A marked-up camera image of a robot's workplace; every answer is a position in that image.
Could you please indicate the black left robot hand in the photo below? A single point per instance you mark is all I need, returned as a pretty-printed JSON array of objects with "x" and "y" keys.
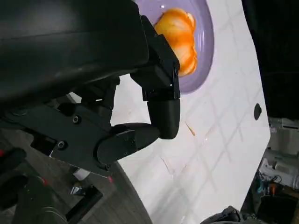
[{"x": 70, "y": 58}]

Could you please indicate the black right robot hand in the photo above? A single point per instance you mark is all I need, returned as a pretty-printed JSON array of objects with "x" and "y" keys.
[{"x": 225, "y": 217}]

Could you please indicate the orange and white bread roll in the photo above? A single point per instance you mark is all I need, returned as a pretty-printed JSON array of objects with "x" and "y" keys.
[{"x": 180, "y": 35}]

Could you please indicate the black table hole cap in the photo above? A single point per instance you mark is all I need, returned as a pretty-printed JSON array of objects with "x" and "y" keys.
[{"x": 257, "y": 111}]

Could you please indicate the small white box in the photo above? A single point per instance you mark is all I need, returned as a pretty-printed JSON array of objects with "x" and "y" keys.
[{"x": 81, "y": 174}]

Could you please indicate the crumpled silver foil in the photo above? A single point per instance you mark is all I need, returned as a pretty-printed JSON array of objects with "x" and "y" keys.
[{"x": 76, "y": 191}]

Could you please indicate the lilac plate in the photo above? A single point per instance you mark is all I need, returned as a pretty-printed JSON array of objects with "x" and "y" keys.
[{"x": 202, "y": 32}]

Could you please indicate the black robot body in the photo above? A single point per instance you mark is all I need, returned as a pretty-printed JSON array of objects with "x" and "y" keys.
[{"x": 23, "y": 200}]

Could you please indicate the black fabric screen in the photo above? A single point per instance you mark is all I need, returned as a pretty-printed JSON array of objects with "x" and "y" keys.
[{"x": 278, "y": 58}]

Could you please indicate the black floor frame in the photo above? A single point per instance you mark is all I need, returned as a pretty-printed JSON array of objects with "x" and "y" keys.
[{"x": 85, "y": 203}]

